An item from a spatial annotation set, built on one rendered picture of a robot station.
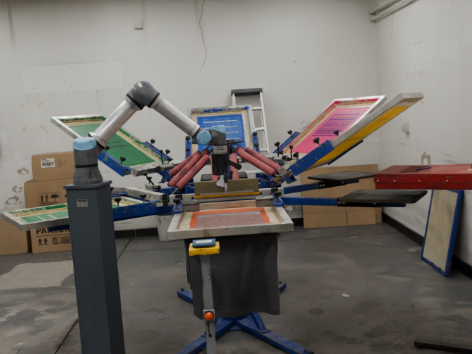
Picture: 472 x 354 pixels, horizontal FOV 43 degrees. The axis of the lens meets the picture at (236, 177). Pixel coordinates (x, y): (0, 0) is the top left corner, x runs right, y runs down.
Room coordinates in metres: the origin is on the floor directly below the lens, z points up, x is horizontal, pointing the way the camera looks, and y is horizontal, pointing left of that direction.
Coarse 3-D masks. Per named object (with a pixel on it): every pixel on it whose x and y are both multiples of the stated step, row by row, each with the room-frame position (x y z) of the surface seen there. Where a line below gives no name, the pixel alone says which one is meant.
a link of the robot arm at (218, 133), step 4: (212, 128) 3.27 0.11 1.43; (216, 128) 3.25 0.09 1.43; (220, 128) 3.25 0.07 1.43; (224, 128) 3.26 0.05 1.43; (212, 132) 3.25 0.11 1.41; (216, 132) 3.25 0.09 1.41; (220, 132) 3.24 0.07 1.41; (224, 132) 3.26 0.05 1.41; (212, 136) 3.24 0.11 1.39; (216, 136) 3.24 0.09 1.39; (220, 136) 3.24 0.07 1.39; (224, 136) 3.26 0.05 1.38; (212, 140) 3.25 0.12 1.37; (216, 140) 3.25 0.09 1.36; (220, 140) 3.24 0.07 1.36; (224, 140) 3.25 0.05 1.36; (216, 144) 3.25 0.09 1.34; (220, 144) 3.24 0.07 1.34; (224, 144) 3.25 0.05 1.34
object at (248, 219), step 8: (248, 208) 3.41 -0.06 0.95; (256, 208) 3.39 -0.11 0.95; (232, 216) 3.17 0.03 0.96; (240, 216) 3.15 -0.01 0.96; (248, 216) 3.14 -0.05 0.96; (256, 216) 3.12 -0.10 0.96; (264, 216) 3.11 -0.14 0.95; (232, 224) 2.95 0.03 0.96; (240, 224) 2.94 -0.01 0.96; (248, 224) 2.92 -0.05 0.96
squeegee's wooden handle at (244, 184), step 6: (228, 180) 3.27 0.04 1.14; (234, 180) 3.27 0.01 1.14; (240, 180) 3.27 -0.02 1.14; (246, 180) 3.27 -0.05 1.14; (252, 180) 3.27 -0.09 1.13; (198, 186) 3.27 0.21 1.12; (204, 186) 3.27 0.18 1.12; (210, 186) 3.27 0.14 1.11; (216, 186) 3.27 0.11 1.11; (228, 186) 3.27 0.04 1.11; (234, 186) 3.27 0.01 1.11; (240, 186) 3.27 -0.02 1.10; (246, 186) 3.27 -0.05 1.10; (252, 186) 3.27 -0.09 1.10; (198, 192) 3.27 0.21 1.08; (204, 192) 3.27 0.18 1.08; (210, 192) 3.27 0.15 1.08
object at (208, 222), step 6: (222, 210) 3.39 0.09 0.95; (192, 216) 3.25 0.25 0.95; (222, 216) 3.19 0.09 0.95; (228, 216) 3.17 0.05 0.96; (192, 222) 3.08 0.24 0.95; (198, 222) 3.07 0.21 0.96; (204, 222) 3.06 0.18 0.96; (210, 222) 3.05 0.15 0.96; (216, 222) 3.03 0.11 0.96; (222, 222) 3.02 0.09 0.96; (228, 222) 3.01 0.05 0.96
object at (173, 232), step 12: (204, 204) 3.45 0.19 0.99; (216, 204) 3.45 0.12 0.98; (228, 204) 3.45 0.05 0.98; (240, 204) 3.45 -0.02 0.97; (252, 204) 3.46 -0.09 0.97; (180, 216) 3.08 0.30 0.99; (288, 216) 2.88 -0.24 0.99; (192, 228) 2.73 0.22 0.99; (204, 228) 2.71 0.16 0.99; (216, 228) 2.70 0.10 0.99; (228, 228) 2.70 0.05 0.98; (240, 228) 2.70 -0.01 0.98; (252, 228) 2.71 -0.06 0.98; (264, 228) 2.71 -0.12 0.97; (276, 228) 2.71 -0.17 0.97; (288, 228) 2.71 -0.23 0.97
